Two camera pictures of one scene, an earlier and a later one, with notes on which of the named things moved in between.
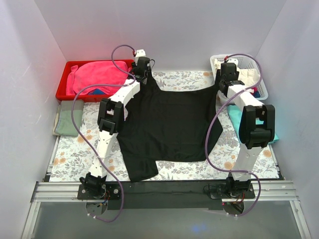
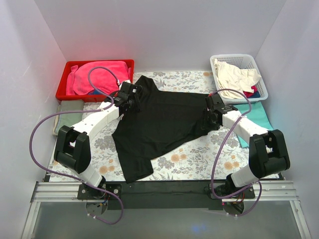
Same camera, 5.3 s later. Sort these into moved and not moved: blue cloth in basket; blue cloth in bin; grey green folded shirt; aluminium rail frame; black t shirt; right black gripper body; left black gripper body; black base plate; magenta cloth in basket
Moved: left black gripper body; black t shirt; right black gripper body
Not moved: blue cloth in basket; black base plate; aluminium rail frame; magenta cloth in basket; blue cloth in bin; grey green folded shirt
